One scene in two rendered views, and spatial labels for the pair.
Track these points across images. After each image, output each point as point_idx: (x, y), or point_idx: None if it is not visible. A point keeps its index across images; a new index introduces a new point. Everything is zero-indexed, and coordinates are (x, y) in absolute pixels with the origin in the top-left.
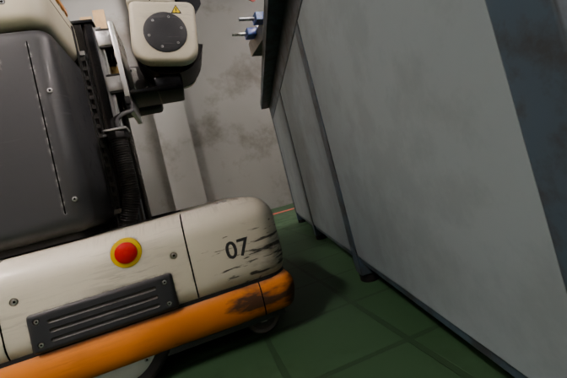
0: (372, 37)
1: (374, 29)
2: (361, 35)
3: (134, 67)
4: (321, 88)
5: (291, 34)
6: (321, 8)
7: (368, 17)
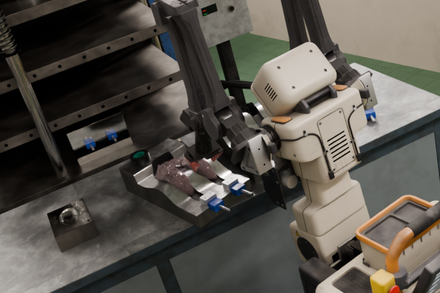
0: (402, 193)
1: (404, 191)
2: (395, 193)
3: (327, 263)
4: None
5: (294, 196)
6: (363, 184)
7: (402, 188)
